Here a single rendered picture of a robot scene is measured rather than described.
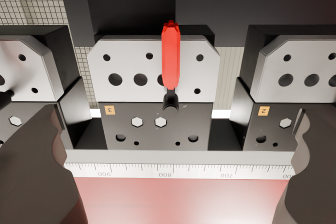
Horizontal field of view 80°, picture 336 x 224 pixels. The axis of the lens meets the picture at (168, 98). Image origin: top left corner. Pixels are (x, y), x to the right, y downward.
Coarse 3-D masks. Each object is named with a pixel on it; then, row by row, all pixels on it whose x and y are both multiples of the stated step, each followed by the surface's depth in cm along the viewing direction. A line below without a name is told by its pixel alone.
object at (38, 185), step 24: (48, 120) 9; (24, 144) 8; (48, 144) 8; (0, 168) 7; (24, 168) 7; (48, 168) 7; (0, 192) 6; (24, 192) 6; (48, 192) 6; (72, 192) 6; (0, 216) 6; (24, 216) 6; (48, 216) 6; (72, 216) 6
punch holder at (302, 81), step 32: (256, 32) 26; (288, 32) 24; (320, 32) 24; (256, 64) 25; (288, 64) 23; (320, 64) 23; (256, 96) 25; (288, 96) 25; (320, 96) 25; (256, 128) 28; (288, 128) 28
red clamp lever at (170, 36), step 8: (168, 24) 18; (176, 24) 18; (168, 32) 18; (176, 32) 18; (168, 40) 18; (176, 40) 18; (168, 48) 18; (176, 48) 18; (168, 56) 19; (176, 56) 19; (168, 64) 19; (176, 64) 19; (168, 72) 20; (176, 72) 19; (168, 80) 20; (176, 80) 20; (168, 88) 21; (168, 96) 21; (176, 96) 23; (168, 104) 21; (176, 104) 21; (168, 112) 21; (176, 112) 21
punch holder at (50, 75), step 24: (0, 48) 22; (24, 48) 22; (48, 48) 24; (72, 48) 31; (0, 72) 24; (24, 72) 24; (48, 72) 24; (72, 72) 31; (24, 96) 25; (48, 96) 25; (72, 96) 30; (0, 120) 28; (24, 120) 28; (72, 120) 30; (0, 144) 30; (72, 144) 30
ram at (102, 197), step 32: (96, 128) 35; (224, 128) 34; (96, 160) 32; (128, 160) 31; (160, 160) 31; (192, 160) 31; (224, 160) 31; (256, 160) 31; (288, 160) 31; (96, 192) 36; (128, 192) 36; (160, 192) 35; (192, 192) 35; (224, 192) 35; (256, 192) 35
